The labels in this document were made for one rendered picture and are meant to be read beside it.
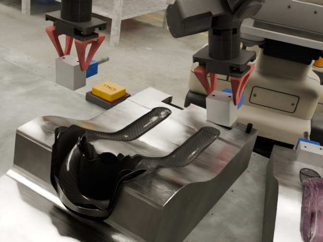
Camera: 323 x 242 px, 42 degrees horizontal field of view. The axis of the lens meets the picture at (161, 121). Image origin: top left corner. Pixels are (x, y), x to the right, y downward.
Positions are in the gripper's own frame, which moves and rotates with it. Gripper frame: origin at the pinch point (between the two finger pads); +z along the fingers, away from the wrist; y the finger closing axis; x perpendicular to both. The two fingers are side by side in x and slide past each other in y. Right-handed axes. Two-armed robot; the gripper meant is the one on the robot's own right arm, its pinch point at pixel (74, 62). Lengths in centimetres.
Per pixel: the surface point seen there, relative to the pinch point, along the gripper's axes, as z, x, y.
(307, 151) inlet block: 7.0, 15.2, 45.7
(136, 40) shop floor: 102, 270, -166
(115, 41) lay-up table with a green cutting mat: 96, 235, -166
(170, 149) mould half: 6.3, -4.2, 26.5
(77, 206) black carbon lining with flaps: 4.9, -26.6, 25.7
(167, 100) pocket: 6.9, 12.4, 15.6
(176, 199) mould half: 2.0, -19.6, 36.2
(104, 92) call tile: 11.7, 12.6, -1.8
